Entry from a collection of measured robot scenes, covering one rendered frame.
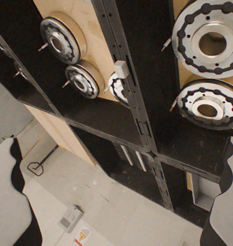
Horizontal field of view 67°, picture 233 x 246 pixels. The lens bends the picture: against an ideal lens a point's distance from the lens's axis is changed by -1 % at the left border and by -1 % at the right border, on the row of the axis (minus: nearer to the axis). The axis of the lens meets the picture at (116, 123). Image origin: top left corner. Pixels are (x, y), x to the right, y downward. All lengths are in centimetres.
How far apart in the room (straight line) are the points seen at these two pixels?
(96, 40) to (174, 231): 324
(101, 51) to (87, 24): 6
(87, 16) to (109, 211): 342
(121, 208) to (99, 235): 56
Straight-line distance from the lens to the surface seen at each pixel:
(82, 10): 38
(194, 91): 30
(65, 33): 39
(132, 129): 40
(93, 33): 39
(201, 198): 70
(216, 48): 27
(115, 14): 20
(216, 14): 24
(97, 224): 363
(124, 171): 82
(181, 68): 32
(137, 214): 349
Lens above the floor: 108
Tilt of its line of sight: 25 degrees down
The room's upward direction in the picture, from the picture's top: 143 degrees counter-clockwise
